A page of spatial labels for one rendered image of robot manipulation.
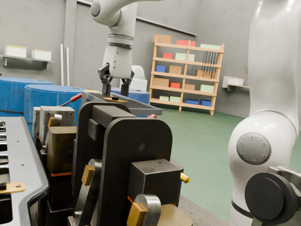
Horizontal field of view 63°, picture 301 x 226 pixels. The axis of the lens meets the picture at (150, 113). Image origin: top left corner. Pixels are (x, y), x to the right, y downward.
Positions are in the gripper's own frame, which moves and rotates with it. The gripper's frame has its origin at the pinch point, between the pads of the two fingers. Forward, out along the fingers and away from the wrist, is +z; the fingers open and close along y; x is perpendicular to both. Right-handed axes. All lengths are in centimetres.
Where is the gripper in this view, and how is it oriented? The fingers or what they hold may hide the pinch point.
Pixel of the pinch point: (115, 93)
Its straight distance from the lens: 84.3
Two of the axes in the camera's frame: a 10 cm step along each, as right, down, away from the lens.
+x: 8.2, 1.9, -5.3
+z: -1.2, 9.8, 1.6
